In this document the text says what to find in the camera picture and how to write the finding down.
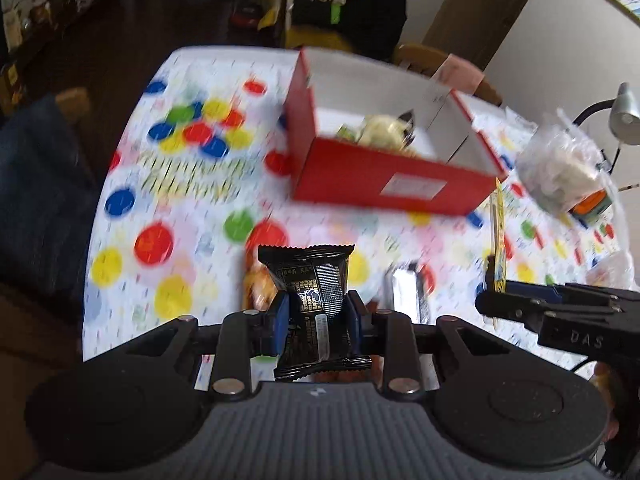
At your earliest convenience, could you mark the silver wafer packet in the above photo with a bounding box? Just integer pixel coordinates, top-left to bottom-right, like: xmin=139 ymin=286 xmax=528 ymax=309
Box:
xmin=385 ymin=260 xmax=436 ymax=323

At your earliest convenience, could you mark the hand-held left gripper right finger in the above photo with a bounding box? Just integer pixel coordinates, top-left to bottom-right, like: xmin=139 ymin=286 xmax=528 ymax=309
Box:
xmin=346 ymin=290 xmax=496 ymax=397

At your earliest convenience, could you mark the small clear plastic bag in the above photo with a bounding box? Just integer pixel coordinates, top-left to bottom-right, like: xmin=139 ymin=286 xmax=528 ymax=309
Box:
xmin=585 ymin=250 xmax=640 ymax=288

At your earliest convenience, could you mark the balloon print tablecloth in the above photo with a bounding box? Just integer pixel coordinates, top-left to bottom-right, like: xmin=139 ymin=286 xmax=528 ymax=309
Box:
xmin=82 ymin=46 xmax=636 ymax=391

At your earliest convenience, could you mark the cream yellow snack packet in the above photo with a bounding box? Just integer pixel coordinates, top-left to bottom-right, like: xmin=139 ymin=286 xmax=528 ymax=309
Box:
xmin=357 ymin=112 xmax=408 ymax=151

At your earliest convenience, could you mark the orange and green object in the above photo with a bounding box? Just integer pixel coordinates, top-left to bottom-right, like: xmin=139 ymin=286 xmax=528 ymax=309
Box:
xmin=570 ymin=190 xmax=613 ymax=228

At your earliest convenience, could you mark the red cardboard box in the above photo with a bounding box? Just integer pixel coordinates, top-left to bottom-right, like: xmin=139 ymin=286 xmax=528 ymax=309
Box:
xmin=284 ymin=47 xmax=508 ymax=218

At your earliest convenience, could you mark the black snack packet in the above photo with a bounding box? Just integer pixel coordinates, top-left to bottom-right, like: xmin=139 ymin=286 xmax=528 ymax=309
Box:
xmin=256 ymin=244 xmax=373 ymax=385

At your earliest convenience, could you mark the brown wooden door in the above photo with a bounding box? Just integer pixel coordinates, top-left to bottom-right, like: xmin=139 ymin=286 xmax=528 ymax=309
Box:
xmin=422 ymin=0 xmax=551 ymax=68

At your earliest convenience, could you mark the pink paper sheet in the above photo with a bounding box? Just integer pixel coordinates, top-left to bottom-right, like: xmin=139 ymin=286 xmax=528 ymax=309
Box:
xmin=432 ymin=55 xmax=486 ymax=95

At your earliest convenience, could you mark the person's right hand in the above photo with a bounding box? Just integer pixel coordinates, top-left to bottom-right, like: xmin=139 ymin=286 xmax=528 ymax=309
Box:
xmin=591 ymin=360 xmax=630 ymax=450

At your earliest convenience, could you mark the black clothing pile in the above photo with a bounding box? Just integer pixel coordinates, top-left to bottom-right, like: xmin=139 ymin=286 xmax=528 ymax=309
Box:
xmin=287 ymin=0 xmax=408 ymax=58

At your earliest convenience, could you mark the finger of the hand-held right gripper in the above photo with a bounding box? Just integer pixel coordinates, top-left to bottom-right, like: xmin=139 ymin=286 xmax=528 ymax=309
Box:
xmin=475 ymin=291 xmax=548 ymax=331
xmin=502 ymin=280 xmax=640 ymax=308

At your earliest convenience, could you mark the wooden chair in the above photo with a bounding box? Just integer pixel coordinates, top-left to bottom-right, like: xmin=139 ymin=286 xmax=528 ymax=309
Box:
xmin=55 ymin=87 xmax=93 ymax=126
xmin=392 ymin=42 xmax=503 ymax=107

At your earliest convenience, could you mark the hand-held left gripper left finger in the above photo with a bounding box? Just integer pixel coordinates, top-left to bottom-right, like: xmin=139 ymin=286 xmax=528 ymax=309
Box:
xmin=122 ymin=291 xmax=292 ymax=403

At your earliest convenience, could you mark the grey desk lamp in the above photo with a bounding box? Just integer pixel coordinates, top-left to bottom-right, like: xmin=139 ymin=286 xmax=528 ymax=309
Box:
xmin=572 ymin=82 xmax=640 ymax=161

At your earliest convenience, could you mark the red cartoon snack bag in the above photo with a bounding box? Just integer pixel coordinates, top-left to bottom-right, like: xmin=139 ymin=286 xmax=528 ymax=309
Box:
xmin=242 ymin=249 xmax=373 ymax=386

